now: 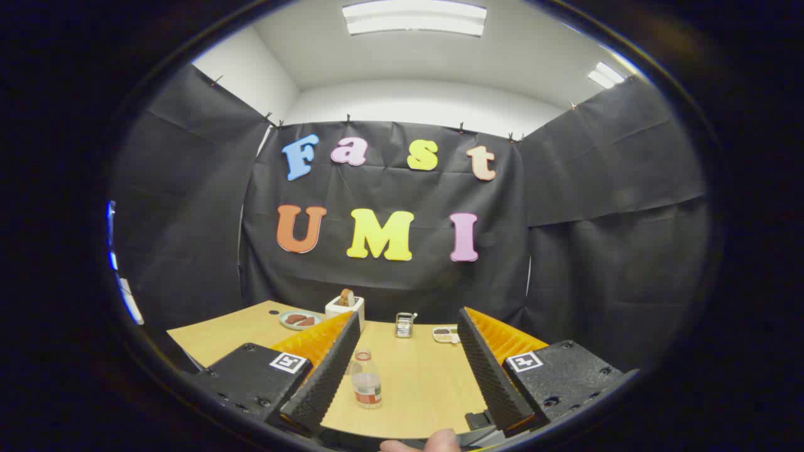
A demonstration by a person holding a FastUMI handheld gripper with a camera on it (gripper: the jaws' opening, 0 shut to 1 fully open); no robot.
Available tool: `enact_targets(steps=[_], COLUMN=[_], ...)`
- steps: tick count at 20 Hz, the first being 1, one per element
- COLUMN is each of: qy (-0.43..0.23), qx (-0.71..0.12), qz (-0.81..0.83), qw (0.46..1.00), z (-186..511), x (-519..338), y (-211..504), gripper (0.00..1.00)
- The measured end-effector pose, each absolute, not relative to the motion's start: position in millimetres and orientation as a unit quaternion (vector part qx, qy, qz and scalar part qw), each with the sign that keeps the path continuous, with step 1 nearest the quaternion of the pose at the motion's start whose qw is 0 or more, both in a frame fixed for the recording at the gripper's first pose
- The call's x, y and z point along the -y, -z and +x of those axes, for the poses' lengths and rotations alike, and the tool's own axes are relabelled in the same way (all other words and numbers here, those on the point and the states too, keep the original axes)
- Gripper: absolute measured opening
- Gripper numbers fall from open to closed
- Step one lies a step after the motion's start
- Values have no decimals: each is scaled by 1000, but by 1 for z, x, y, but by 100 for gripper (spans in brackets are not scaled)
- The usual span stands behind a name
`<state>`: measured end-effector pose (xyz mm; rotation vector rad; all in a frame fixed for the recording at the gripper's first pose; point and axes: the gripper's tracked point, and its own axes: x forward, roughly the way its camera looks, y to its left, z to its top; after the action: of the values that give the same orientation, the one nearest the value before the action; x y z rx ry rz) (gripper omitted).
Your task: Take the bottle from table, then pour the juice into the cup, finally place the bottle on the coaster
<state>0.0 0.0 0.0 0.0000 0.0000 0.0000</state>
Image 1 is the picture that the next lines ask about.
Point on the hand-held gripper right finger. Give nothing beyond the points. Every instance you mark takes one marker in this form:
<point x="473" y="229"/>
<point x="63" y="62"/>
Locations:
<point x="493" y="383"/>

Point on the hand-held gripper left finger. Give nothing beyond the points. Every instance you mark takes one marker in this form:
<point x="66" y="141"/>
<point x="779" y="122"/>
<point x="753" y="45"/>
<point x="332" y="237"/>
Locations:
<point x="330" y="376"/>

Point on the clear plastic juice bottle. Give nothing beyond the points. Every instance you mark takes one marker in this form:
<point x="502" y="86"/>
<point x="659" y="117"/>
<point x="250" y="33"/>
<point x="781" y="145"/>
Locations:
<point x="366" y="386"/>

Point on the red meat slices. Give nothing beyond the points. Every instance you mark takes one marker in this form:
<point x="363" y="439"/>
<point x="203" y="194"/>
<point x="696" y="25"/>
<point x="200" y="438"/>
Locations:
<point x="300" y="320"/>

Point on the white divided dish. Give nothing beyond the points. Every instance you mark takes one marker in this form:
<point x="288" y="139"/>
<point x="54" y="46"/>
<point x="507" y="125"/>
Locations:
<point x="445" y="336"/>

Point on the white toaster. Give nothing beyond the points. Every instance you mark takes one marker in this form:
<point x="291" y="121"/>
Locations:
<point x="345" y="310"/>

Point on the wooden table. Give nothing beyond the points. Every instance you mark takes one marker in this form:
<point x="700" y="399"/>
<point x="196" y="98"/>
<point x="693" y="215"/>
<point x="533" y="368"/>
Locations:
<point x="421" y="389"/>

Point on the pale green plate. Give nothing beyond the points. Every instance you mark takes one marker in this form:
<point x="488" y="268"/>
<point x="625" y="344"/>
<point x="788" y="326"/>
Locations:
<point x="282" y="319"/>

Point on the metal utensil holder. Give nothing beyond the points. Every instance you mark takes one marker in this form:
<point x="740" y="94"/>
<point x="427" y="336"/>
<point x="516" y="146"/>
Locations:
<point x="404" y="326"/>

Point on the black backdrop cloth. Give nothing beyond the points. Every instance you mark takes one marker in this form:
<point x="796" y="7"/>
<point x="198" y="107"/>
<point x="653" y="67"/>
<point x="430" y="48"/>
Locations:
<point x="389" y="282"/>

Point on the white and blue equipment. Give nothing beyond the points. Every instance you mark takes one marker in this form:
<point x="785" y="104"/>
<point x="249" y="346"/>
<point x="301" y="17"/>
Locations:
<point x="132" y="304"/>

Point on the small ceiling light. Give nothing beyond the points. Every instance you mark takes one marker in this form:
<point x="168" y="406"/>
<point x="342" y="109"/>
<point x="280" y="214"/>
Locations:
<point x="606" y="75"/>

